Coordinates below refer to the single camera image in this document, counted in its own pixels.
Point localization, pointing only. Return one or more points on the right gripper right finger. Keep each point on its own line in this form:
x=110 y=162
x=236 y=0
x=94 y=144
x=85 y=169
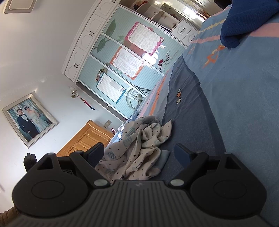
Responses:
x=193 y=164

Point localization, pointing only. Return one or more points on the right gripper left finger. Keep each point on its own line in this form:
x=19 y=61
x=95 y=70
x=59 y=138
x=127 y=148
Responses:
x=86 y=162

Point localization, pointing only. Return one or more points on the white star-patterned baby garment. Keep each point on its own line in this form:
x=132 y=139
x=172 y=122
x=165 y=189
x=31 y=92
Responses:
x=136 y=156

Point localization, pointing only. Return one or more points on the right forearm olive sleeve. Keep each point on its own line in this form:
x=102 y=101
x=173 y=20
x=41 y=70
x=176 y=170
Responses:
x=8 y=216

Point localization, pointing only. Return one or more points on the wooden headboard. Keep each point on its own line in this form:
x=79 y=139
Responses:
x=86 y=138

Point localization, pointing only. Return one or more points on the striped star bedsheet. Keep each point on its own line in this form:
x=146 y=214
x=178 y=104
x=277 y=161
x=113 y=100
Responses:
x=224 y=102

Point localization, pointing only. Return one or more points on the framed wedding photo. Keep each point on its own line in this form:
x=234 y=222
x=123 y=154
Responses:
x=29 y=119

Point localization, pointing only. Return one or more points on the blue-bordered poster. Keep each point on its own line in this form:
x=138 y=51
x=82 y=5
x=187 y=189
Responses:
x=111 y=88

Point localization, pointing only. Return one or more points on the orange-bordered poster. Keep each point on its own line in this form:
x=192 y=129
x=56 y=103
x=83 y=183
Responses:
x=127 y=63

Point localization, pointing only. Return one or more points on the sliding-door wardrobe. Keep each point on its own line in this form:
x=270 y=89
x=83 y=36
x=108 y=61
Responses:
x=104 y=30

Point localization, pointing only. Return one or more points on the white drawer cabinet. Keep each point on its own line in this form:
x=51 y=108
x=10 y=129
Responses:
x=184 y=32

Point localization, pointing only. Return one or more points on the pink-bordered poster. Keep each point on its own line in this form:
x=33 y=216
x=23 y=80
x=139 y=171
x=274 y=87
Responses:
x=144 y=38

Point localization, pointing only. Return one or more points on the dark blue garment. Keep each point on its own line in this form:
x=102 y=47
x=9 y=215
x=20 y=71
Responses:
x=245 y=17

